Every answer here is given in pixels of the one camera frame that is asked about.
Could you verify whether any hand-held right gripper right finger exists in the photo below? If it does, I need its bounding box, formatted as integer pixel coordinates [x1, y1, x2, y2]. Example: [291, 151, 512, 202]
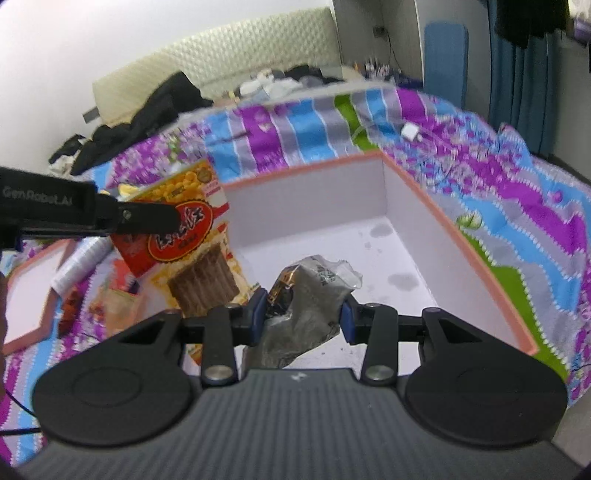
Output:
[338, 293, 491, 387]

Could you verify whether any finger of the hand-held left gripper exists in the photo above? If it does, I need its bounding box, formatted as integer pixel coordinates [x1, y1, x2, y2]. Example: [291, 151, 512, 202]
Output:
[111, 200, 185, 237]

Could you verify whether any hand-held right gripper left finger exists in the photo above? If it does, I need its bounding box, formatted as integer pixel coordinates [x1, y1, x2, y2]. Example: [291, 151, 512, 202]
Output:
[107, 288, 269, 387]

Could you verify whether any grey clear snack packet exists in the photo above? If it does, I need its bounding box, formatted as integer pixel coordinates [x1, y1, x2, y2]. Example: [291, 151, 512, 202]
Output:
[261, 255, 363, 370]

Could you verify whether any yellow and red snack packet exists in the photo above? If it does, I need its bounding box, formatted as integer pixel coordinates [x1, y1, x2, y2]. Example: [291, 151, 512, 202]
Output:
[113, 158, 252, 317]

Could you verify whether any pink cardboard box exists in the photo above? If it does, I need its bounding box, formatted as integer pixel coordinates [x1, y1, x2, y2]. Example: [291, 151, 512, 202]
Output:
[181, 151, 540, 376]

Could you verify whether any white ribbed roll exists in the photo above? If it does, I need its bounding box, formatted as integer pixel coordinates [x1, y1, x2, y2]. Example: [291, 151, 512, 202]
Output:
[51, 237, 114, 295]

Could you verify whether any pink box lid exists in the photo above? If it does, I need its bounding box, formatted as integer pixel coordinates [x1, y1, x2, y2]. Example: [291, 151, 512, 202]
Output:
[2, 239, 78, 356]

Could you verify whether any tan snack packet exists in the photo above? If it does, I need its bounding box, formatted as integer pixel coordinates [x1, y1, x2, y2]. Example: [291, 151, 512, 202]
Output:
[89, 286, 145, 340]

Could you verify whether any black jacket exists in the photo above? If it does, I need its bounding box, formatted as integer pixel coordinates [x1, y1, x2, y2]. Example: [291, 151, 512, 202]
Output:
[70, 71, 214, 176]

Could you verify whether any cream quilted headboard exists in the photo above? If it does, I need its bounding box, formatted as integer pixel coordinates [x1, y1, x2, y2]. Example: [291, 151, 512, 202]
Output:
[92, 7, 345, 126]

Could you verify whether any pile of clothes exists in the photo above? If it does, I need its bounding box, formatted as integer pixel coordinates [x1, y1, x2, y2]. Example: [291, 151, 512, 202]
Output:
[228, 65, 354, 101]

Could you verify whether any purple floral printed blanket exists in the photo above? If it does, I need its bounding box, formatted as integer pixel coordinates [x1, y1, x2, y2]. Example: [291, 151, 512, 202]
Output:
[0, 85, 591, 468]

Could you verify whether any blue padded board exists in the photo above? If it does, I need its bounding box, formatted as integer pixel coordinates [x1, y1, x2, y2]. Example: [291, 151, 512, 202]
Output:
[424, 21, 469, 112]

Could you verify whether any blue curtain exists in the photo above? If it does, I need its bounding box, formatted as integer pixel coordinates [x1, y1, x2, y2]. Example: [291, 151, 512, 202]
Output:
[487, 0, 591, 158]

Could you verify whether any dark hanging garment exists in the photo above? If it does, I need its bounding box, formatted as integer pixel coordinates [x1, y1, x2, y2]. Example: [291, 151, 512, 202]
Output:
[494, 0, 572, 48]

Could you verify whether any black cable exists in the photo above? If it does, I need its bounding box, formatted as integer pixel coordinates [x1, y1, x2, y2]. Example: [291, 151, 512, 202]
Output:
[0, 360, 43, 437]

